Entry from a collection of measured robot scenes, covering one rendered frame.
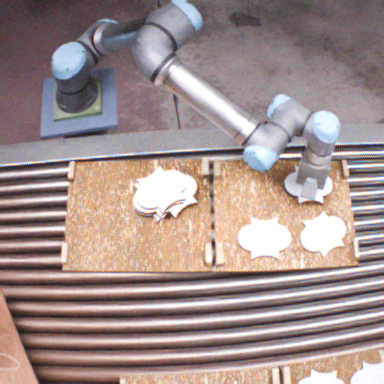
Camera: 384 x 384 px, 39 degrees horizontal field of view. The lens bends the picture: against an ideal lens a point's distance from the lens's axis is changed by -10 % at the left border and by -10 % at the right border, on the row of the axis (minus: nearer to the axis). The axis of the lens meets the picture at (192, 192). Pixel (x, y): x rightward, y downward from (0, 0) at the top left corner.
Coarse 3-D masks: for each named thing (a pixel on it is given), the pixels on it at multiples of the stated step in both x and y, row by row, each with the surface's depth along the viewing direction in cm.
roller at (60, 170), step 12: (168, 156) 174; (180, 156) 174; (192, 156) 174; (204, 156) 174; (216, 156) 174; (228, 156) 174; (240, 156) 174; (288, 156) 174; (300, 156) 174; (336, 156) 175; (348, 156) 175; (360, 156) 175; (372, 156) 176; (24, 168) 172; (36, 168) 172; (48, 168) 172; (60, 168) 172; (0, 180) 172; (12, 180) 172; (24, 180) 173
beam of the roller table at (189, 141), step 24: (24, 144) 177; (48, 144) 177; (72, 144) 177; (96, 144) 177; (120, 144) 177; (144, 144) 177; (168, 144) 177; (192, 144) 177; (216, 144) 177; (288, 144) 177; (336, 144) 177; (360, 144) 178; (0, 168) 174
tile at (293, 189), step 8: (296, 168) 168; (288, 176) 166; (296, 176) 166; (288, 184) 165; (296, 184) 165; (328, 184) 165; (288, 192) 164; (296, 192) 164; (320, 192) 164; (328, 192) 164; (304, 200) 162; (312, 200) 163; (320, 200) 162
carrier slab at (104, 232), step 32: (128, 160) 171; (160, 160) 171; (192, 160) 171; (96, 192) 166; (128, 192) 166; (96, 224) 161; (128, 224) 161; (160, 224) 161; (192, 224) 161; (96, 256) 156; (128, 256) 156; (160, 256) 156; (192, 256) 156
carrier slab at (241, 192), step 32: (224, 160) 171; (288, 160) 171; (224, 192) 166; (256, 192) 166; (224, 224) 161; (288, 224) 161; (352, 224) 160; (224, 256) 156; (288, 256) 156; (320, 256) 155; (352, 256) 155
